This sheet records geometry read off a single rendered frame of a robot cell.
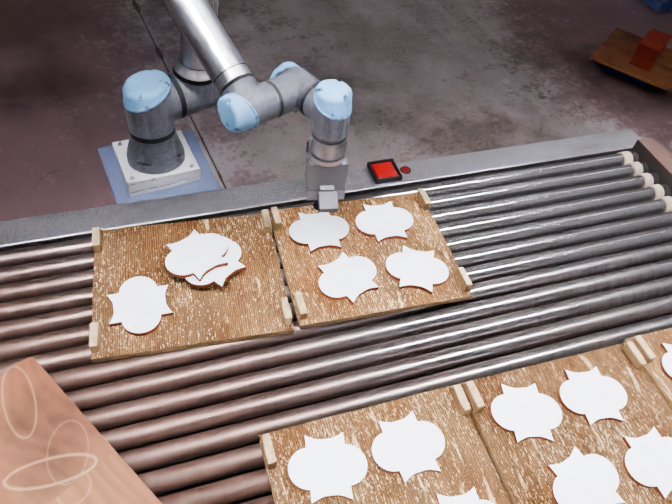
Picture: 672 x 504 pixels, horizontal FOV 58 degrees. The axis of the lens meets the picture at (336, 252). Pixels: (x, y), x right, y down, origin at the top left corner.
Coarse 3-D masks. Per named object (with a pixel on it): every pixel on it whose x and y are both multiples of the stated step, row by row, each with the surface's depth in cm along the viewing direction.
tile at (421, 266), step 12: (408, 252) 144; (420, 252) 144; (432, 252) 145; (396, 264) 141; (408, 264) 142; (420, 264) 142; (432, 264) 142; (444, 264) 143; (396, 276) 139; (408, 276) 139; (420, 276) 140; (432, 276) 140; (444, 276) 140; (420, 288) 138
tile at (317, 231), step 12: (300, 216) 149; (312, 216) 149; (324, 216) 149; (336, 216) 150; (300, 228) 146; (312, 228) 146; (324, 228) 147; (336, 228) 147; (348, 228) 147; (300, 240) 143; (312, 240) 144; (324, 240) 144; (336, 240) 145; (312, 252) 143
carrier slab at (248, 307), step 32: (160, 224) 144; (192, 224) 145; (224, 224) 146; (256, 224) 147; (96, 256) 136; (128, 256) 137; (160, 256) 138; (256, 256) 140; (96, 288) 131; (192, 288) 133; (224, 288) 134; (256, 288) 134; (96, 320) 125; (192, 320) 127; (224, 320) 128; (256, 320) 129; (96, 352) 120; (128, 352) 121; (160, 352) 123
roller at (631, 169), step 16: (560, 176) 172; (576, 176) 173; (592, 176) 174; (608, 176) 176; (624, 176) 178; (464, 192) 164; (480, 192) 165; (496, 192) 166; (512, 192) 167; (528, 192) 169; (432, 208) 161; (80, 256) 138; (0, 272) 133; (16, 272) 134; (32, 272) 134; (48, 272) 135; (64, 272) 137
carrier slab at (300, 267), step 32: (416, 192) 160; (288, 224) 148; (352, 224) 150; (416, 224) 152; (288, 256) 141; (320, 256) 142; (352, 256) 143; (384, 256) 144; (448, 256) 146; (384, 288) 138; (448, 288) 140; (320, 320) 130
